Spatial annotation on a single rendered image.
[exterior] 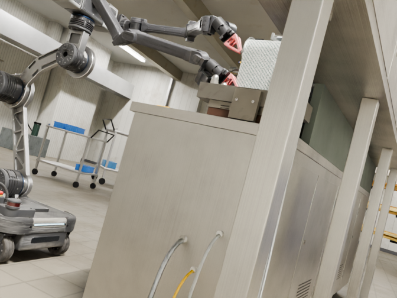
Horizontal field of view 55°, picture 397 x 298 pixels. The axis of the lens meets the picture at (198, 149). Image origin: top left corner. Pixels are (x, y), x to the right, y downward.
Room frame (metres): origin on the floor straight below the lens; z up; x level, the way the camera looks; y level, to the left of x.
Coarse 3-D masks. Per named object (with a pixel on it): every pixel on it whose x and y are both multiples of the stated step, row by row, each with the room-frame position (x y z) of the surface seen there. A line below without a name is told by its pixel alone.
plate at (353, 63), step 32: (288, 0) 0.87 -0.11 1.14; (352, 0) 0.80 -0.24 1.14; (384, 0) 0.94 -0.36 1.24; (352, 32) 0.94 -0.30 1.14; (384, 32) 1.04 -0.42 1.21; (320, 64) 1.23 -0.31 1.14; (352, 64) 1.15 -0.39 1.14; (384, 64) 1.17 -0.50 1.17; (352, 96) 1.48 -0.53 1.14; (384, 96) 1.37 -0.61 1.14; (352, 128) 2.05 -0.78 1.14; (384, 128) 1.86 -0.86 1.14
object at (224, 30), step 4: (224, 24) 1.67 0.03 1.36; (220, 28) 1.67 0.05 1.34; (224, 28) 1.66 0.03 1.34; (228, 28) 1.66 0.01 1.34; (220, 32) 1.67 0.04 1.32; (224, 32) 1.63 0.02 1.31; (228, 32) 1.62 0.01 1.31; (220, 36) 1.64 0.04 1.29; (224, 36) 1.65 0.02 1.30; (228, 36) 1.66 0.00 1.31; (224, 40) 1.66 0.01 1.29
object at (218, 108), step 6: (210, 102) 1.42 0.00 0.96; (216, 102) 1.41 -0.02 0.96; (222, 102) 1.39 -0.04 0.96; (228, 102) 1.38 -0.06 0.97; (210, 108) 1.42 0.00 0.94; (216, 108) 1.40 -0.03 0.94; (222, 108) 1.39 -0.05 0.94; (228, 108) 1.38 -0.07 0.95; (210, 114) 1.41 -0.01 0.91; (216, 114) 1.40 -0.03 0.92; (222, 114) 1.39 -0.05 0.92; (228, 114) 1.38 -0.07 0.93; (258, 114) 1.31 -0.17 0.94; (258, 120) 1.31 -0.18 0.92
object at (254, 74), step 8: (240, 64) 1.59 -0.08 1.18; (248, 64) 1.57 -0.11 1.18; (256, 64) 1.55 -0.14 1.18; (264, 64) 1.53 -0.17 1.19; (272, 64) 1.51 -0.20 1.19; (240, 72) 1.58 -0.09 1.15; (248, 72) 1.56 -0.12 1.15; (256, 72) 1.55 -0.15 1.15; (264, 72) 1.53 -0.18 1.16; (272, 72) 1.51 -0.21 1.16; (240, 80) 1.58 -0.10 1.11; (248, 80) 1.56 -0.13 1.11; (256, 80) 1.54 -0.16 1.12; (264, 80) 1.52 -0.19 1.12; (256, 88) 1.54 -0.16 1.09; (264, 88) 1.52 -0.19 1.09
